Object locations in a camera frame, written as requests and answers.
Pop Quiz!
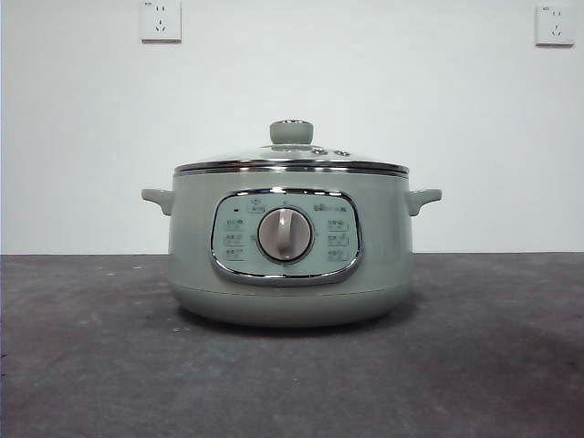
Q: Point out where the glass lid with green knob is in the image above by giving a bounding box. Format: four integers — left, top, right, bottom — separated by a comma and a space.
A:
174, 119, 409, 177

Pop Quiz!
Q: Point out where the pale green electric pot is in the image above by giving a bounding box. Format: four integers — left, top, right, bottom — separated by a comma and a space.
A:
140, 167, 443, 328

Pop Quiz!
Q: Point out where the white wall socket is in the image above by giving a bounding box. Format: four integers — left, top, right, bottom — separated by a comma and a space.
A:
535, 4, 576, 47
140, 0, 183, 45

